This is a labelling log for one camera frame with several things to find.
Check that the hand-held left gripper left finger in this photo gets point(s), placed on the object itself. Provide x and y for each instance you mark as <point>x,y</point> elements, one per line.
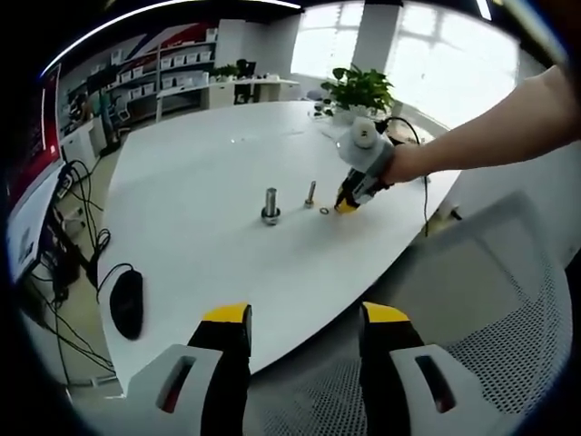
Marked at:
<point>218,359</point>

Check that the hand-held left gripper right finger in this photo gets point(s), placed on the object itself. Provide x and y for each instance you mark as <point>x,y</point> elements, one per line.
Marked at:
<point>386,359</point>

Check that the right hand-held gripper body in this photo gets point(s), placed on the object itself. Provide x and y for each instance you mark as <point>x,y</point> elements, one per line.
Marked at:
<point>367,145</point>

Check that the small threaded steel stud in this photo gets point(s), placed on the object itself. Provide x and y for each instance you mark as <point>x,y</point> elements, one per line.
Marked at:
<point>310,195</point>

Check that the large threaded steel stud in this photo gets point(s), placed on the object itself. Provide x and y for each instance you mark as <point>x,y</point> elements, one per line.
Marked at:
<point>271,206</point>

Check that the green potted plant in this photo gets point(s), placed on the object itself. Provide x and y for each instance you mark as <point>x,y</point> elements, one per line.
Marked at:
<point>358,91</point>

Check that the black computer mouse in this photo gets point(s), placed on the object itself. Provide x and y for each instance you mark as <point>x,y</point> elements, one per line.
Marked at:
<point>128,304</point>

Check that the white mesh office chair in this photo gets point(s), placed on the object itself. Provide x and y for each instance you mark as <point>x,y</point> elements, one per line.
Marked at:
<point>476,295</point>

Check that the black office chair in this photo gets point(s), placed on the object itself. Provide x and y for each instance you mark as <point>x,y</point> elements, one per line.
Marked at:
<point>244,77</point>

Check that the white background desk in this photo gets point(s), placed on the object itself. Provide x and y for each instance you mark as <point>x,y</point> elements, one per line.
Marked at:
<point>227,93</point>

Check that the small potted plant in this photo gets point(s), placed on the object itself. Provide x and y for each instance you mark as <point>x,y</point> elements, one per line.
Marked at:
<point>224,72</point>

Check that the short ceiling light strip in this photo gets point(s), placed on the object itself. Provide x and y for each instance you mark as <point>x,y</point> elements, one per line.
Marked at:
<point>483,9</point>

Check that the shelf unit with white bins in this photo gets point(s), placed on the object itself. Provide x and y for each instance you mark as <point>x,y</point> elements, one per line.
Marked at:
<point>145,77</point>

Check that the long ceiling light strip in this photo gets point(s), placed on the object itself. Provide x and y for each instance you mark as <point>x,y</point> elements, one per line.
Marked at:
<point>136,20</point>

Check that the laptop with red screen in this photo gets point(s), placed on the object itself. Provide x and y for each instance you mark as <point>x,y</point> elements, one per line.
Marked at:
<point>36,150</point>

